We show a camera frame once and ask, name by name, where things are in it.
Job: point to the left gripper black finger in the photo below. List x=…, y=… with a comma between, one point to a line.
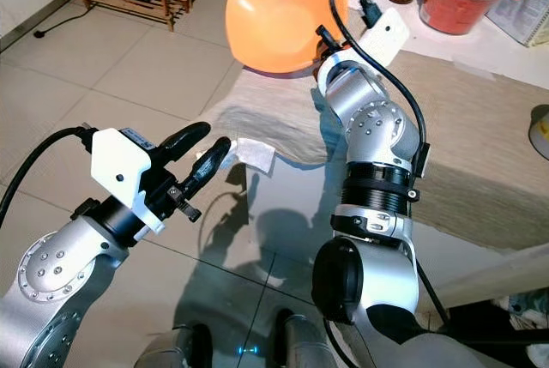
x=210, y=165
x=184, y=138

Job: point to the orange plastic bowl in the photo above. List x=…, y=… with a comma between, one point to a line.
x=274, y=16

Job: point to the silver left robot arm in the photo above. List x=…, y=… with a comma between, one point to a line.
x=69, y=282

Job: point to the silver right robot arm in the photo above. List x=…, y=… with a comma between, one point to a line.
x=377, y=128

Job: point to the white paper napkin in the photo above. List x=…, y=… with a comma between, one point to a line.
x=257, y=153

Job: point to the beige table cloth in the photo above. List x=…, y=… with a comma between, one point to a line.
x=480, y=128

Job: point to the grey left robot leg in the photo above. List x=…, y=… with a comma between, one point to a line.
x=176, y=349

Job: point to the grey robot leg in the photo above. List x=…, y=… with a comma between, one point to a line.
x=309, y=342
x=176, y=349

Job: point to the grey right robot leg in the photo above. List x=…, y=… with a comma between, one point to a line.
x=309, y=342

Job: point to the grey metal bowl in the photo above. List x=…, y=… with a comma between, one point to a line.
x=540, y=132

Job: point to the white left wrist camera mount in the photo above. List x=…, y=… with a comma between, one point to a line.
x=120, y=166

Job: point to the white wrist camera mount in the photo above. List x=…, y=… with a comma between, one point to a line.
x=120, y=166
x=386, y=38

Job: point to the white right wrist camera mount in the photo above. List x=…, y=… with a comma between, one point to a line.
x=386, y=38

